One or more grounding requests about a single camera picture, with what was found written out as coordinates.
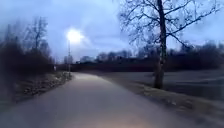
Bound distant line of trees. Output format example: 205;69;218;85
54;39;224;73

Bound street lamp on pole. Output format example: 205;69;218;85
65;27;84;78

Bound grey asphalt path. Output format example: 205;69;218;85
0;71;201;128

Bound bare birch tree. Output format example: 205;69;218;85
118;0;223;90

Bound dark grass verge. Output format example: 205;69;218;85
96;70;224;128

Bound grass verge with dry leaves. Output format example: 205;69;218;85
0;70;74;113

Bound thin bare tree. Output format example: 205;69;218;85
24;15;51;54

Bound grey water surface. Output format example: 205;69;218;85
99;69;224;102

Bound dark bushes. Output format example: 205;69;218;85
0;19;56;84

